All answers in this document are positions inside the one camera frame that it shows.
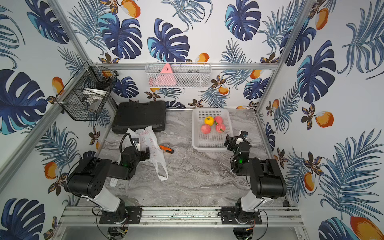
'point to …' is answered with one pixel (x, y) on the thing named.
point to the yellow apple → (209, 120)
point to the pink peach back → (218, 119)
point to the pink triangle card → (165, 80)
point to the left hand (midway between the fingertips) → (140, 145)
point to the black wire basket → (83, 98)
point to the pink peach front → (205, 129)
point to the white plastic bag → (146, 139)
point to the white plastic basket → (214, 141)
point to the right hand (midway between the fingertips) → (236, 137)
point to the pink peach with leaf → (220, 128)
